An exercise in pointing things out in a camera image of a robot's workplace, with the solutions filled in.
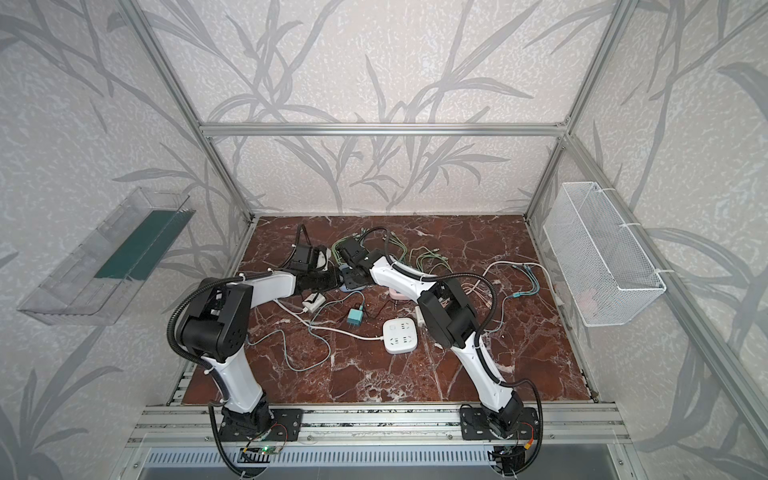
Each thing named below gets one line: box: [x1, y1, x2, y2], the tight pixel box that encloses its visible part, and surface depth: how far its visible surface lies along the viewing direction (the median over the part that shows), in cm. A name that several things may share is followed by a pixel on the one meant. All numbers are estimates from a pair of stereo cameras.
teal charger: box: [347, 308, 363, 326], surface depth 93 cm
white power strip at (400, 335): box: [383, 318, 418, 354], surface depth 88 cm
